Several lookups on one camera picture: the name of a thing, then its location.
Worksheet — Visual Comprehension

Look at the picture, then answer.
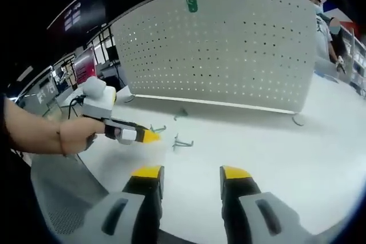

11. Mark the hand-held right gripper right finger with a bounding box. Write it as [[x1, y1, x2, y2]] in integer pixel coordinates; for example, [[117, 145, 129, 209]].
[[219, 165, 315, 244]]

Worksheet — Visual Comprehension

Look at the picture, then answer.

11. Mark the white mesh chair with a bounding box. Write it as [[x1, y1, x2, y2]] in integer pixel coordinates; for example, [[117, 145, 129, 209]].
[[30, 152, 161, 244]]

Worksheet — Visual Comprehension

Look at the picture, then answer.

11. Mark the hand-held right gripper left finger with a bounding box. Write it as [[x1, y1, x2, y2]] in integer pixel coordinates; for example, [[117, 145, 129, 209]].
[[85, 165, 165, 244]]

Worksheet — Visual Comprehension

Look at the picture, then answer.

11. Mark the white perforated mounting plate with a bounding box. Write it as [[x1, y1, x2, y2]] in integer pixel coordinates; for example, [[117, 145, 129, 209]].
[[110, 0, 319, 126]]

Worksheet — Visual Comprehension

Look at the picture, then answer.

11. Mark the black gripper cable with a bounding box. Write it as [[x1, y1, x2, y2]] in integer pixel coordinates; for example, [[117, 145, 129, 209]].
[[66, 94, 86, 119]]

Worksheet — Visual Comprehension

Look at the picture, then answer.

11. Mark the red wall panel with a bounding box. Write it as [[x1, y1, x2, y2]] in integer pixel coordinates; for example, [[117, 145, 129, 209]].
[[74, 47, 96, 84]]

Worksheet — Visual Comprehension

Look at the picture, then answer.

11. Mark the person's left hand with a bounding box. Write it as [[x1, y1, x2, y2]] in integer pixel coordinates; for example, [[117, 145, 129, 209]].
[[58, 117, 105, 157]]

